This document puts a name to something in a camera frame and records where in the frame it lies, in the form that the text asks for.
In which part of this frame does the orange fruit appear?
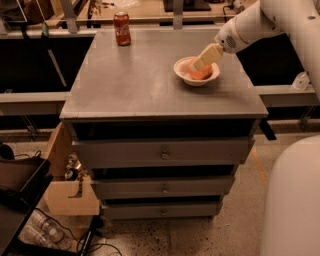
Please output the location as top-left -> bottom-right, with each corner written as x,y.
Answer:
188,58 -> 213,80

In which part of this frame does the grey drawer cabinet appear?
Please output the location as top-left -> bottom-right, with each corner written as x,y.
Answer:
60,29 -> 267,206

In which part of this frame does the white paper bowl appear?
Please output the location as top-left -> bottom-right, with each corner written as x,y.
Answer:
174,57 -> 220,87

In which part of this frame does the wooden crate with items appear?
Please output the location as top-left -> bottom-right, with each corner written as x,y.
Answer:
43,122 -> 99,216

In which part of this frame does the black floor cable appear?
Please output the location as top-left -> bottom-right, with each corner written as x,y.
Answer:
34,207 -> 124,256

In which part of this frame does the wooden back workbench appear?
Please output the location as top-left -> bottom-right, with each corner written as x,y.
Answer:
19,0 -> 261,28

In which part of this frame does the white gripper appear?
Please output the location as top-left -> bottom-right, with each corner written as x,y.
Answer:
191,18 -> 249,71

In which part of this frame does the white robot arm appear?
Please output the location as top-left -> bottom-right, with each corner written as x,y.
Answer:
191,0 -> 320,256

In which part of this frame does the middle grey drawer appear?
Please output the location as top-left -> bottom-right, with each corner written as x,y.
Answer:
92,175 -> 234,199

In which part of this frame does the black cart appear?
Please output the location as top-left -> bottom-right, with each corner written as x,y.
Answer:
0,142 -> 54,256

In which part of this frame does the clear plastic bottle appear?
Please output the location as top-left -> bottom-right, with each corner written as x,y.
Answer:
30,211 -> 65,243

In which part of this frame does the grey drawer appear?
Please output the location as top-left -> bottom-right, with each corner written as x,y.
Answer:
92,175 -> 234,199
72,137 -> 254,169
102,202 -> 221,220

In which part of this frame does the top grey drawer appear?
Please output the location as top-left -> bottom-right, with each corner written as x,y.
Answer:
72,137 -> 254,169

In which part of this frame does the red soda can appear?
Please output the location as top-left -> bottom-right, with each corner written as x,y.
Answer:
113,12 -> 131,46

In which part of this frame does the bottom grey drawer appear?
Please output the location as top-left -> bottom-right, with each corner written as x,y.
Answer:
102,202 -> 221,220

